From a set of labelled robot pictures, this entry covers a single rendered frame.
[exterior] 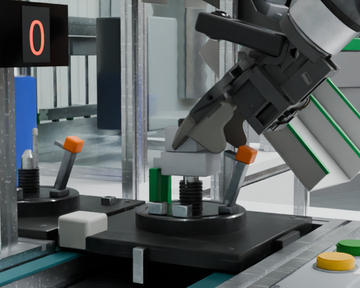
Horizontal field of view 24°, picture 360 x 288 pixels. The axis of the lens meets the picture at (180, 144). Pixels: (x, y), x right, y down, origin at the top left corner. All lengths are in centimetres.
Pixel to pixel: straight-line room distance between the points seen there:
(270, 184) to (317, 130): 128
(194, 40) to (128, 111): 103
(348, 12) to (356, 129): 56
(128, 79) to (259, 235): 41
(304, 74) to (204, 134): 14
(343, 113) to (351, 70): 573
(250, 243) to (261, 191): 159
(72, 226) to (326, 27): 37
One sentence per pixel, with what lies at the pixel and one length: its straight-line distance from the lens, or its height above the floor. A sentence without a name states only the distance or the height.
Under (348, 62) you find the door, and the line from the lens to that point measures 718.
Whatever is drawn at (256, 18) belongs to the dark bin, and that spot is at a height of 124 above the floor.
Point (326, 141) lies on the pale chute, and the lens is 132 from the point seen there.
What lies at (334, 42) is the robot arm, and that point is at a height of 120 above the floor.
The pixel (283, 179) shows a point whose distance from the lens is 271.
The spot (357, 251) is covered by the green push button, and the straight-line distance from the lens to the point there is 95.
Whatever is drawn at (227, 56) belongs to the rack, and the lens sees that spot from 123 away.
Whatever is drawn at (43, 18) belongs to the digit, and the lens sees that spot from 93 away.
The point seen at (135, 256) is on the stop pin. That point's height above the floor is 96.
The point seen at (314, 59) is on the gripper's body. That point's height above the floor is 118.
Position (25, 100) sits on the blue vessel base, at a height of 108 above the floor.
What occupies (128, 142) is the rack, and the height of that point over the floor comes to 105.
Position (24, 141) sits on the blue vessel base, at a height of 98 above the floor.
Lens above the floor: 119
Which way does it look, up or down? 6 degrees down
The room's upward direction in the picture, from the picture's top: straight up
